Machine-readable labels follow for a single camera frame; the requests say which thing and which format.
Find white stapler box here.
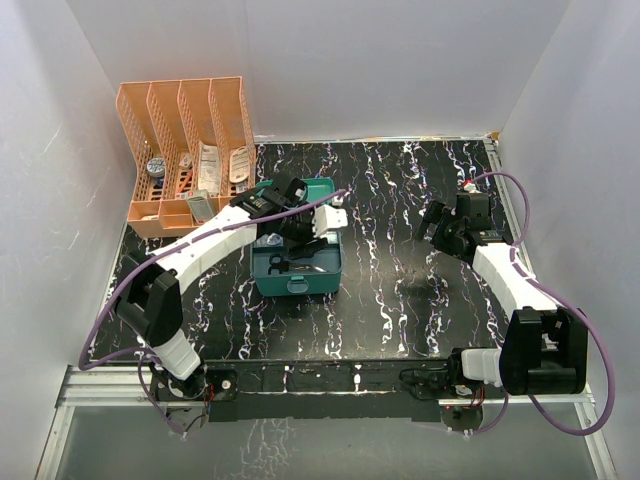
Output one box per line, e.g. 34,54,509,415
186,190,215,224

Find dark teal divider tray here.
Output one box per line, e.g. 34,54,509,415
250,233,342,277

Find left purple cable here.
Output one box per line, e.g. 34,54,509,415
79,188,347,436

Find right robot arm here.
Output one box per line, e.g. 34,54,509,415
415,192,588,397

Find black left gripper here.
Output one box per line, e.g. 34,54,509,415
277,204,327,258

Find white paper packet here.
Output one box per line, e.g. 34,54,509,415
198,143,221,197

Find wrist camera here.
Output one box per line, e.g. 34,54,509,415
311,195,348,238
462,180,479,194

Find teal medicine kit box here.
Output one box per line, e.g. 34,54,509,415
250,209,343,297

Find round blue white tin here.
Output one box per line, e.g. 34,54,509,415
145,156,166,180

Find black scissors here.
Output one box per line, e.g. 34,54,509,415
268,253,313,275

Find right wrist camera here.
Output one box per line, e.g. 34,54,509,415
462,180,479,194

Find purple cable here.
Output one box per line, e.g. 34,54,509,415
469,172,617,437
79,188,347,436

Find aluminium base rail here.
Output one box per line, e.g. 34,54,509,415
37,361,617,479

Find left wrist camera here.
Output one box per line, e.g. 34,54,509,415
311,195,348,238

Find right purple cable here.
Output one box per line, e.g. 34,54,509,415
469,172,617,437

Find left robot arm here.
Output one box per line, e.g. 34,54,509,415
108,173,348,399

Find peach plastic file organizer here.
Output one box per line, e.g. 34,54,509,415
116,76,257,238

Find clear small packet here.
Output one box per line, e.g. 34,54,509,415
264,233,284,247

